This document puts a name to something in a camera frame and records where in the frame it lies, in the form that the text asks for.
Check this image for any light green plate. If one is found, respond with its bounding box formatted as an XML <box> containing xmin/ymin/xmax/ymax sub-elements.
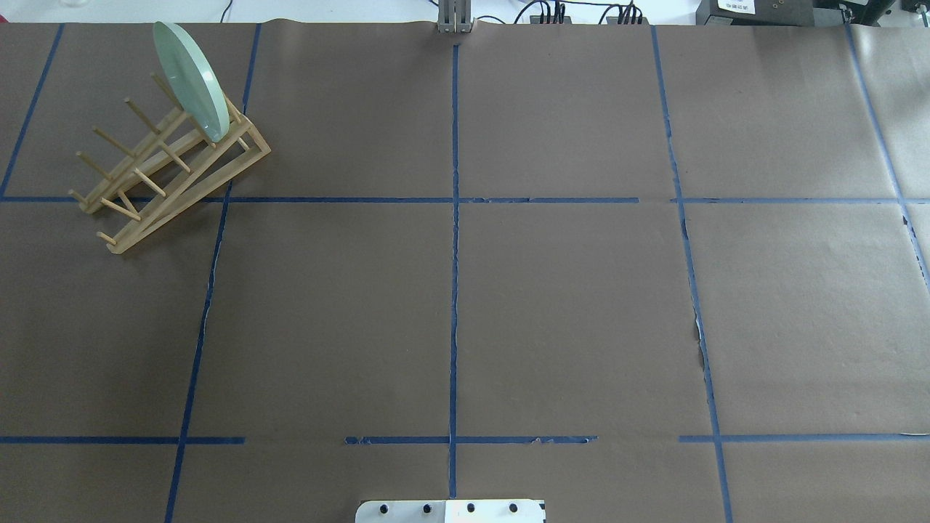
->
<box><xmin>153</xmin><ymin>21</ymin><xmax>230</xmax><ymax>143</ymax></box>

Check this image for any black box with label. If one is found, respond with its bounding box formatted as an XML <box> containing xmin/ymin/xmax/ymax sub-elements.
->
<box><xmin>695</xmin><ymin>1</ymin><xmax>850</xmax><ymax>27</ymax></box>

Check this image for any black power strip right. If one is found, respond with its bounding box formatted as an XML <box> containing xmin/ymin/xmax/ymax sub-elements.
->
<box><xmin>599</xmin><ymin>1</ymin><xmax>648</xmax><ymax>25</ymax></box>

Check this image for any black power strip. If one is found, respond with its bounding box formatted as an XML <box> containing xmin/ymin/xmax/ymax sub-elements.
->
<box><xmin>521</xmin><ymin>1</ymin><xmax>568</xmax><ymax>25</ymax></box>
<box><xmin>599</xmin><ymin>1</ymin><xmax>648</xmax><ymax>25</ymax></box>

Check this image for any black power strip left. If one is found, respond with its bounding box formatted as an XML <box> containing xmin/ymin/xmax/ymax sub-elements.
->
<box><xmin>521</xmin><ymin>1</ymin><xmax>568</xmax><ymax>25</ymax></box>

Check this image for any wooden dish rack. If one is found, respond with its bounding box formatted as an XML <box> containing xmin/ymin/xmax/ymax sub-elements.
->
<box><xmin>68</xmin><ymin>73</ymin><xmax>270</xmax><ymax>254</ymax></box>

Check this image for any grey aluminium frame post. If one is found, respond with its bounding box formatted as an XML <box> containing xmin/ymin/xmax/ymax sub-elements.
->
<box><xmin>432</xmin><ymin>0</ymin><xmax>474</xmax><ymax>34</ymax></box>

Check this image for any white mounting base plate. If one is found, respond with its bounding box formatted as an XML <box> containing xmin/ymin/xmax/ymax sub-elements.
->
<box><xmin>355</xmin><ymin>498</ymin><xmax>547</xmax><ymax>522</ymax></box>

